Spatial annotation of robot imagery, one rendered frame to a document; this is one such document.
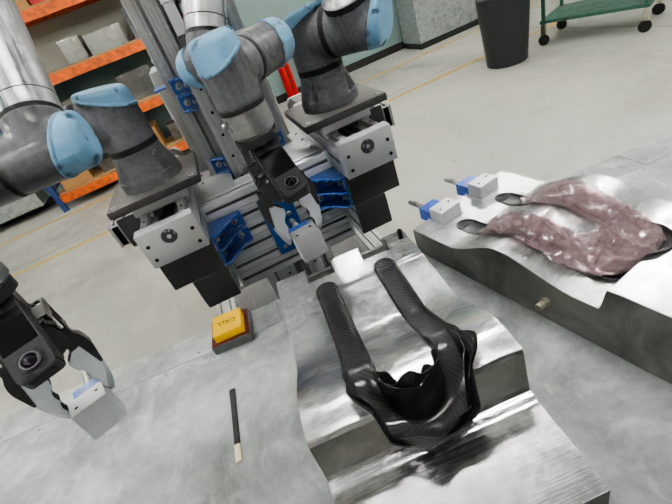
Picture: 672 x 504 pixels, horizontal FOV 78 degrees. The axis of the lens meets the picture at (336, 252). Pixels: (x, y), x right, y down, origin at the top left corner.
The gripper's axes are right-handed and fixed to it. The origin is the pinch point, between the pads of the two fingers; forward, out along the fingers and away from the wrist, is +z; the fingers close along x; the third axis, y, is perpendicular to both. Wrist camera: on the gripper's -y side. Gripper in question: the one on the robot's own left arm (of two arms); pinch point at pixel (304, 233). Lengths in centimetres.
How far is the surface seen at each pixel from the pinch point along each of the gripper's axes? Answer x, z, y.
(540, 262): -26.5, 6.8, -29.1
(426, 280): -12.1, 6.6, -20.3
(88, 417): 40.0, -1.2, -17.4
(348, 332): 3.0, 6.6, -21.3
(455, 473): 2.0, 8.1, -46.0
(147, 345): 88, 94, 133
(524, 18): -299, 73, 268
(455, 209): -28.6, 8.8, -5.5
